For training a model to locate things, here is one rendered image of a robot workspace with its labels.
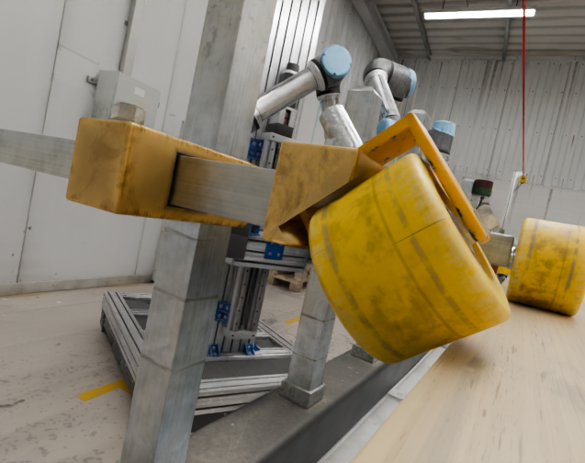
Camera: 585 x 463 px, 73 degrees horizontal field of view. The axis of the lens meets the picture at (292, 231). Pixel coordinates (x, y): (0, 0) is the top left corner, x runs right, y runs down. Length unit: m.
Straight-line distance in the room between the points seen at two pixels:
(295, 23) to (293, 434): 1.76
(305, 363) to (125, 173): 0.37
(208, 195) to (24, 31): 2.94
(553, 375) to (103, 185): 0.23
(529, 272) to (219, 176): 0.28
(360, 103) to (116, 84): 2.76
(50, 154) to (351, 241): 0.27
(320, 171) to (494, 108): 9.46
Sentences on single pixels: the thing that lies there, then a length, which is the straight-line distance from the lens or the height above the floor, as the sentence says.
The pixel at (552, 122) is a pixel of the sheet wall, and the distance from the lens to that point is 9.61.
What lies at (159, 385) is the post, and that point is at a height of 0.80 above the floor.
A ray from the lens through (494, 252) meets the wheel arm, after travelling 0.41.
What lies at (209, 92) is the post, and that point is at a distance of 0.30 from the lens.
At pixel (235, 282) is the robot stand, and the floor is 0.58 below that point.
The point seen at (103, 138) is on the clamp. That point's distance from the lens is 0.25.
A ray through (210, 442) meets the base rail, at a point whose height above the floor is 0.70.
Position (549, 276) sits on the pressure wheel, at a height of 0.93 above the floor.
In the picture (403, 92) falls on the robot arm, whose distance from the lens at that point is 1.82.
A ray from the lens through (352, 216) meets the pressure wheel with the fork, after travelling 0.16.
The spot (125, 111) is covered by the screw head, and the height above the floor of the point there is 0.98.
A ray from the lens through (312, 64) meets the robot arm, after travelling 1.51.
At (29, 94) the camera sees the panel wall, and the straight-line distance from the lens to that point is 3.12.
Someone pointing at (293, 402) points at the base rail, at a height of 0.70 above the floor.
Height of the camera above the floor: 0.94
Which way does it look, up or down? 3 degrees down
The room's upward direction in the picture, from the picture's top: 12 degrees clockwise
